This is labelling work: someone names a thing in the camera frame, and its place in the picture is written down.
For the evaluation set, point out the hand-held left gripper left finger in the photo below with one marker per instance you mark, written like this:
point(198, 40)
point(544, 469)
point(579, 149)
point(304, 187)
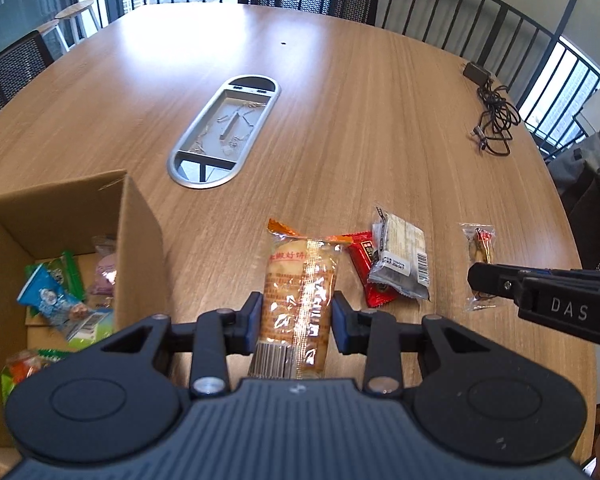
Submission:
point(255, 319)

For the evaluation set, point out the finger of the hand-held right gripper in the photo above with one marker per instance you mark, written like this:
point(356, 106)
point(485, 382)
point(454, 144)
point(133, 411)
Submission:
point(570, 274)
point(495, 282)

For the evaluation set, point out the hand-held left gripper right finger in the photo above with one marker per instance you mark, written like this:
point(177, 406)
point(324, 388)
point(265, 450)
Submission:
point(339, 321)

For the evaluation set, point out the small clear peanut packet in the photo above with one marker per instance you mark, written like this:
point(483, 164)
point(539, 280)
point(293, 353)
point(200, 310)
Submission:
point(480, 242)

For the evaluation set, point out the orange biscuit packet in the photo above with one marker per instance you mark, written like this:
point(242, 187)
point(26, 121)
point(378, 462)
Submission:
point(300, 285)

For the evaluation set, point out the brown cardboard box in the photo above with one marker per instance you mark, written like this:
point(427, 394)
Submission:
point(140, 260)

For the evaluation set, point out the pink candy packet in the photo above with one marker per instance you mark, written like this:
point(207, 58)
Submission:
point(105, 267)

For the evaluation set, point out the blue packet with green end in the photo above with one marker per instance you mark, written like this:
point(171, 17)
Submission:
point(92, 327)

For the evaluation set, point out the dark green snack packet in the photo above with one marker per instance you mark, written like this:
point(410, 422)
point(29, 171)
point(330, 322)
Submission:
point(72, 272)

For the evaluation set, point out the light blue snack packet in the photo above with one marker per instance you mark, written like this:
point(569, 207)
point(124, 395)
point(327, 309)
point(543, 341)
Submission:
point(47, 295)

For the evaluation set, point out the green and red snack packet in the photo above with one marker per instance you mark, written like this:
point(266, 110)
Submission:
point(25, 370)

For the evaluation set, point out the grey backpack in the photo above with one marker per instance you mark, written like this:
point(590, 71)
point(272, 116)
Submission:
point(590, 185)

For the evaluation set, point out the clear wrapped cake packet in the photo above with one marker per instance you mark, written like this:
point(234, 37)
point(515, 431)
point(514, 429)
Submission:
point(400, 250)

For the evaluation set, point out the black power adapter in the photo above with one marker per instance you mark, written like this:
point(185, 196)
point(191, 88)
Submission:
point(476, 72)

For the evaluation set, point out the black metal railing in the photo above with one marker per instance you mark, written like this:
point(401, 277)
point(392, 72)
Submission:
point(505, 6)

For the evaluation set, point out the light wooden stool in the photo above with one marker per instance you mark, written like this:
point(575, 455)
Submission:
point(77, 9)
point(50, 27)

